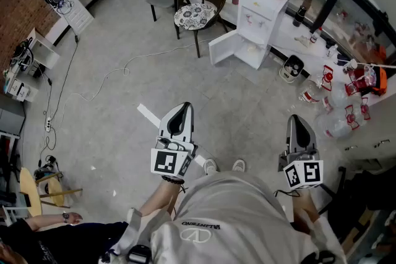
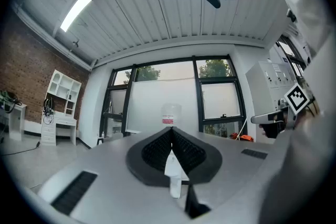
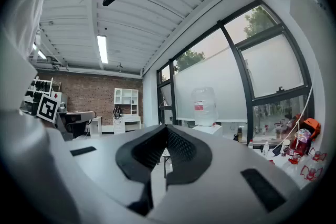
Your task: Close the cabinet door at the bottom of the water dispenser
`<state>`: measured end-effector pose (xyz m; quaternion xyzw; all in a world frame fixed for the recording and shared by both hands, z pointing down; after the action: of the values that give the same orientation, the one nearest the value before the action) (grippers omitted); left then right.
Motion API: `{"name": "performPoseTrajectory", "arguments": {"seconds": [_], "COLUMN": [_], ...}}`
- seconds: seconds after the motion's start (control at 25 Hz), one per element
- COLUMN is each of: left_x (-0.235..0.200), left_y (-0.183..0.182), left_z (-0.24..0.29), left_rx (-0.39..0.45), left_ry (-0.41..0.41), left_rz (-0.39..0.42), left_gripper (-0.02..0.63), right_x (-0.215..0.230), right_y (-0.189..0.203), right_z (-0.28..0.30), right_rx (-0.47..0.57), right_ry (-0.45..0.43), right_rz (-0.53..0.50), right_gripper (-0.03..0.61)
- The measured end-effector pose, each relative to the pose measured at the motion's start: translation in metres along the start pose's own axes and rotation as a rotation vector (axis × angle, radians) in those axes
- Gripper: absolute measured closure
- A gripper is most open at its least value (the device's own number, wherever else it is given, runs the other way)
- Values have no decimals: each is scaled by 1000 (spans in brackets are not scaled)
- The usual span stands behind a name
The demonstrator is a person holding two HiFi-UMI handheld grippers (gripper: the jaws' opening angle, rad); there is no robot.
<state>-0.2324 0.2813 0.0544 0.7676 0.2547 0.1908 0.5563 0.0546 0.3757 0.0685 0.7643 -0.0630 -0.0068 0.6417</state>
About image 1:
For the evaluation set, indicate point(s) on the beige crumpled cloth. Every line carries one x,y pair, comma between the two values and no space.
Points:
301,41

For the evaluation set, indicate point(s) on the wooden stool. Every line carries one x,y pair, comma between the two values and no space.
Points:
30,191

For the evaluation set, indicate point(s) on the person's right forearm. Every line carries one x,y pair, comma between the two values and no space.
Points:
304,204

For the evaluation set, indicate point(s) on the white floor strip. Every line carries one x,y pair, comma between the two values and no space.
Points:
148,116
200,160

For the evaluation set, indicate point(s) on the black thermos bottle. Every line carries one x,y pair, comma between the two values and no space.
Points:
299,16

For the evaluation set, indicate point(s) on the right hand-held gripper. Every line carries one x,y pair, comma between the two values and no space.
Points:
311,173

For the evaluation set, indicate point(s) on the beige trash bin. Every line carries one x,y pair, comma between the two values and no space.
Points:
289,72

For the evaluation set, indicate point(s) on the white power strip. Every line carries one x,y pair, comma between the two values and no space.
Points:
48,124

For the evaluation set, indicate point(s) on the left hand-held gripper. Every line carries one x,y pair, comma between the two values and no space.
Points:
164,162

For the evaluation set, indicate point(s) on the person's left forearm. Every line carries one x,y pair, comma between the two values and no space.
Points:
157,198

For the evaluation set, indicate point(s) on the grey box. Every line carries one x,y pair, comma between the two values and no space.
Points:
10,122

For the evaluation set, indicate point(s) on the person's right shoe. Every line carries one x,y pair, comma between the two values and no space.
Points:
239,165

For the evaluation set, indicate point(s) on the small white side table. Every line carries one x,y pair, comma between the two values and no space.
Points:
43,51

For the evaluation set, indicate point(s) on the floral seat cushion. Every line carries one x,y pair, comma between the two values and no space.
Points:
195,16

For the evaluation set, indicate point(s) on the white metal rack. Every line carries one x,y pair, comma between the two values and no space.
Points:
10,214

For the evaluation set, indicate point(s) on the person's shoe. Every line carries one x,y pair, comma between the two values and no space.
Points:
211,167
239,165

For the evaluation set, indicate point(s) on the person's left shoe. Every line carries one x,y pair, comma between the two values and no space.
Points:
211,167

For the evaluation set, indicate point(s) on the beige cup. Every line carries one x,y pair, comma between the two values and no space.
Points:
252,48

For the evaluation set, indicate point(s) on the white cabinet door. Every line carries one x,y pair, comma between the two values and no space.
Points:
222,48

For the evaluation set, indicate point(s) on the white water dispenser cabinet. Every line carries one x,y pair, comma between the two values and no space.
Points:
260,9

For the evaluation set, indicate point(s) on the person's grey shirt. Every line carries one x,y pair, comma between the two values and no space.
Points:
232,210

